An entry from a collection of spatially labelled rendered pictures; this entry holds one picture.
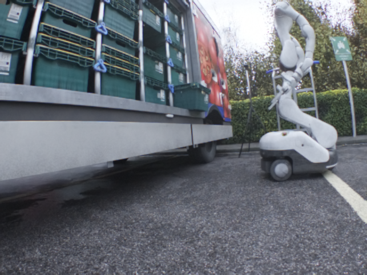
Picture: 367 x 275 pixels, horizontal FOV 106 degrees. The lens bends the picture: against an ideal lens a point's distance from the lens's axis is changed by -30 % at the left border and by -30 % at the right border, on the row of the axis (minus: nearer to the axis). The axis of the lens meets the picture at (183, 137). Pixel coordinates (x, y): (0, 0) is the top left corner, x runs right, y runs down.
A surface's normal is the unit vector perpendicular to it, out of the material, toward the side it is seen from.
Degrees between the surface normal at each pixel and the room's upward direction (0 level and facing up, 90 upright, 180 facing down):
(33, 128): 90
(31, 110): 90
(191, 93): 93
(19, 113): 90
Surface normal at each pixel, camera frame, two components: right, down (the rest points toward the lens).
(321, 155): -0.37, 0.04
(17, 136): 0.89, -0.07
